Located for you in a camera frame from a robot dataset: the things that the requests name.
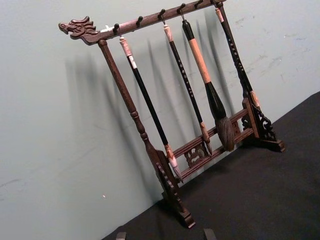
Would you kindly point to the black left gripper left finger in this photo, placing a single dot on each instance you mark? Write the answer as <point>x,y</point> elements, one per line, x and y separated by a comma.
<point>121,236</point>

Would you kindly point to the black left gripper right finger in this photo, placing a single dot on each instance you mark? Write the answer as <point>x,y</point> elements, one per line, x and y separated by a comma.
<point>210,235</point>

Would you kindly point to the black table cloth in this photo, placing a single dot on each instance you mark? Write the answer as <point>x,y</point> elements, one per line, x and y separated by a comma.
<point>250,190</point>

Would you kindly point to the black brush with white ends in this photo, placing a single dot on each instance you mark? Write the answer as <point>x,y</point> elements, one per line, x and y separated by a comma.
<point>147,100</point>

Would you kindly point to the thin black lettered brush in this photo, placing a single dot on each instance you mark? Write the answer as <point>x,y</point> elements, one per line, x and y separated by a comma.
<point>186,85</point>
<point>235,53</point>

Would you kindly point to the dark wooden dragon brush rack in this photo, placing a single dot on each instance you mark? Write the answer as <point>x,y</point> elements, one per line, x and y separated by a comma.
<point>117,82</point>

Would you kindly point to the plain pale wall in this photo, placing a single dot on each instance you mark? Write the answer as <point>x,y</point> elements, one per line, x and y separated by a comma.
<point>50,112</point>

